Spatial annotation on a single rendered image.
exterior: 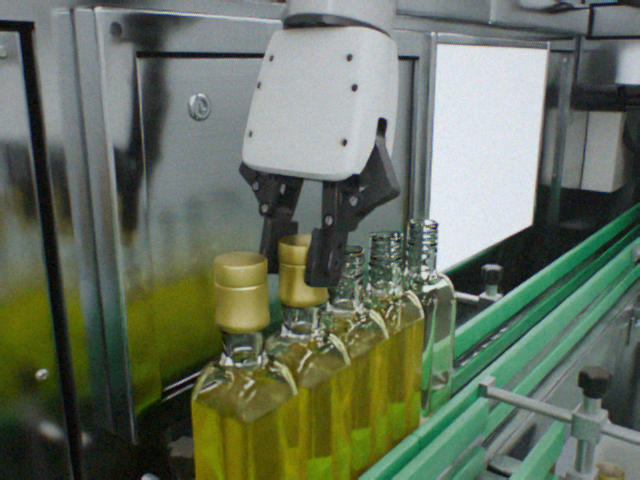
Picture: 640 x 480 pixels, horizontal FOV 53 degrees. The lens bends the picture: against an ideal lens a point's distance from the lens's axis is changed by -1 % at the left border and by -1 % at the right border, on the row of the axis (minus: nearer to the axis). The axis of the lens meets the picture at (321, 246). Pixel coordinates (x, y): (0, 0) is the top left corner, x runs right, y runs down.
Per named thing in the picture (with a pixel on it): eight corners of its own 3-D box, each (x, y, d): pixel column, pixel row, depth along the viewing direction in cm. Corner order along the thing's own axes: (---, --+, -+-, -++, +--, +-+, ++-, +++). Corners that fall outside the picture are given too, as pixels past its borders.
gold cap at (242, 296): (222, 311, 44) (219, 249, 43) (274, 313, 44) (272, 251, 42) (208, 332, 40) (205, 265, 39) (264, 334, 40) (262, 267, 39)
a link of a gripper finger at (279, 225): (245, 175, 47) (231, 266, 47) (277, 180, 45) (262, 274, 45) (274, 181, 49) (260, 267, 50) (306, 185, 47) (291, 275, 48)
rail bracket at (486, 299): (457, 340, 98) (462, 256, 94) (500, 352, 94) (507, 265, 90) (445, 349, 95) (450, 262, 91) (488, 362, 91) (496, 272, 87)
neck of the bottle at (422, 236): (414, 264, 62) (416, 216, 61) (442, 270, 60) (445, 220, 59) (398, 272, 60) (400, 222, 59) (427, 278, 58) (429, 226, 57)
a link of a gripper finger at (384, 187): (342, 87, 43) (298, 154, 45) (418, 154, 39) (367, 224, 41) (352, 91, 44) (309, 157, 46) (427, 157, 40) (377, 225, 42)
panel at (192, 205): (519, 228, 122) (535, 41, 113) (535, 230, 120) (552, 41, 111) (113, 436, 54) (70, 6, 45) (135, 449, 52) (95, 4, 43)
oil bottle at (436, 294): (402, 447, 70) (409, 259, 64) (449, 465, 66) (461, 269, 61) (373, 471, 66) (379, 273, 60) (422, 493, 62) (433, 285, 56)
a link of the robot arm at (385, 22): (252, -23, 44) (246, 18, 44) (357, -35, 39) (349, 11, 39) (319, 13, 50) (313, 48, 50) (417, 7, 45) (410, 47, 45)
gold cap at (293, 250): (299, 286, 49) (298, 230, 48) (337, 296, 47) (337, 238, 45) (267, 299, 46) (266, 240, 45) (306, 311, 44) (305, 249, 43)
